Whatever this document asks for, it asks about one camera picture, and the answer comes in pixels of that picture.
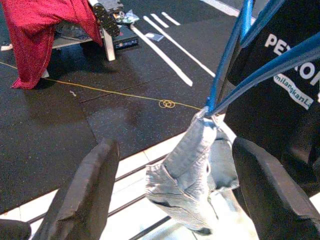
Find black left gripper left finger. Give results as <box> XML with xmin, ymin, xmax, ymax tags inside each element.
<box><xmin>31</xmin><ymin>137</ymin><xmax>121</xmax><ymax>240</ymax></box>

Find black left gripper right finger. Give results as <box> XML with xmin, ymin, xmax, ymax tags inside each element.
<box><xmin>231</xmin><ymin>136</ymin><xmax>320</xmax><ymax>240</ymax></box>

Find light blue denim shorts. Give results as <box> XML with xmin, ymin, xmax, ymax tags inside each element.
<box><xmin>144</xmin><ymin>109</ymin><xmax>260</xmax><ymax>240</ymax></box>

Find blue wire hanger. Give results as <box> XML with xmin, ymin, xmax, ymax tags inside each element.
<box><xmin>204</xmin><ymin>0</ymin><xmax>320</xmax><ymax>118</ymax></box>

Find black metal clothes rack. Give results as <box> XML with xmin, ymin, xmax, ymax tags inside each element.
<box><xmin>23</xmin><ymin>153</ymin><xmax>182</xmax><ymax>240</ymax></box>

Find black T-shirt with white print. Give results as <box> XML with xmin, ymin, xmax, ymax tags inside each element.
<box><xmin>219</xmin><ymin>0</ymin><xmax>320</xmax><ymax>198</ymax></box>

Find grey bench with white leg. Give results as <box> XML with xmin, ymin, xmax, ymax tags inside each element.
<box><xmin>51</xmin><ymin>0</ymin><xmax>125</xmax><ymax>62</ymax></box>

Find long wide white tape strip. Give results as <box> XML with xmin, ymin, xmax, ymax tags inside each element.
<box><xmin>130</xmin><ymin>24</ymin><xmax>194</xmax><ymax>88</ymax></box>

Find black flat box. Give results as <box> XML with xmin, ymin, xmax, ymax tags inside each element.
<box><xmin>112</xmin><ymin>24</ymin><xmax>140</xmax><ymax>51</ymax></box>

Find red shirt with yellow print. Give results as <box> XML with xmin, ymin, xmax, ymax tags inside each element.
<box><xmin>1</xmin><ymin>0</ymin><xmax>104</xmax><ymax>90</ymax></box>

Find small flat clear packet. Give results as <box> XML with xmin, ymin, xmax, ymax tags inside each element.
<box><xmin>144</xmin><ymin>31</ymin><xmax>165</xmax><ymax>43</ymax></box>

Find long thin white tape strip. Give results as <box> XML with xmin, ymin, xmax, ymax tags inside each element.
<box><xmin>142</xmin><ymin>15</ymin><xmax>216</xmax><ymax>78</ymax></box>

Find black dotted board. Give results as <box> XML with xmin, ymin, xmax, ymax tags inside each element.
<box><xmin>91</xmin><ymin>2</ymin><xmax>121</xmax><ymax>38</ymax></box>

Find crumpled clear plastic packet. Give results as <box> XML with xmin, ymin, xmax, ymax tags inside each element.
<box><xmin>119</xmin><ymin>9</ymin><xmax>139</xmax><ymax>25</ymax></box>

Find short white tape strip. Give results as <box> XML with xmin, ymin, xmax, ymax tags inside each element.
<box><xmin>149</xmin><ymin>13</ymin><xmax>170</xmax><ymax>29</ymax></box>
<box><xmin>161</xmin><ymin>11</ymin><xmax>181</xmax><ymax>26</ymax></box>

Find thin yellow cord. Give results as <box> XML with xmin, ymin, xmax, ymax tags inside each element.
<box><xmin>0</xmin><ymin>61</ymin><xmax>204</xmax><ymax>112</ymax></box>

